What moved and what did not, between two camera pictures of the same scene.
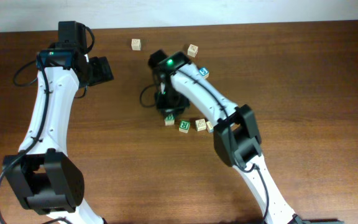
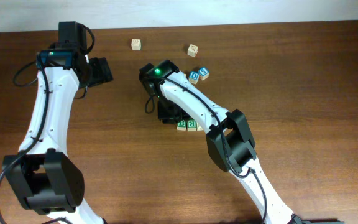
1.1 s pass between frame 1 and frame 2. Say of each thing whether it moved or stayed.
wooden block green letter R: moved
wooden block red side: stayed
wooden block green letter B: moved
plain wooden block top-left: stayed
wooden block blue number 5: stayed
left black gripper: stayed
